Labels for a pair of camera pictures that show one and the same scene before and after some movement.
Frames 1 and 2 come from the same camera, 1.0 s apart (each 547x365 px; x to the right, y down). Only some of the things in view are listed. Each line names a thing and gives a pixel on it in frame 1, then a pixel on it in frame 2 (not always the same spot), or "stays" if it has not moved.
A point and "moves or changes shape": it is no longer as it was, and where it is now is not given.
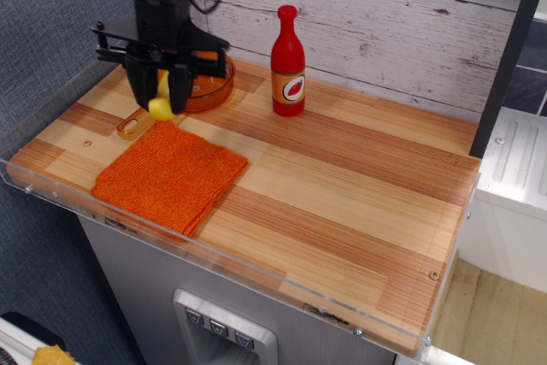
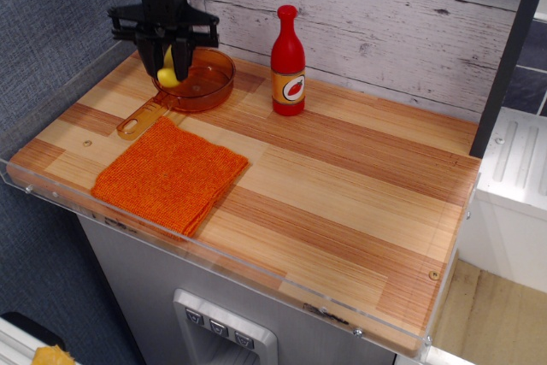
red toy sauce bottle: x=288 y=65 stays
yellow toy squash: x=161 y=107 moves or changes shape
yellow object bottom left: x=53 y=355 stays
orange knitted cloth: x=168 y=175 stays
